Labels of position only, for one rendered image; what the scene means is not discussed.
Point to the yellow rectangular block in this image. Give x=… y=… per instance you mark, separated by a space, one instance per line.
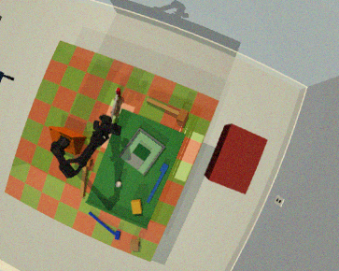
x=136 y=205

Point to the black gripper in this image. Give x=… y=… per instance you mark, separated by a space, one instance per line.
x=96 y=125

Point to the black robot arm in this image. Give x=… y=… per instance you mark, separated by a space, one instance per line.
x=97 y=140

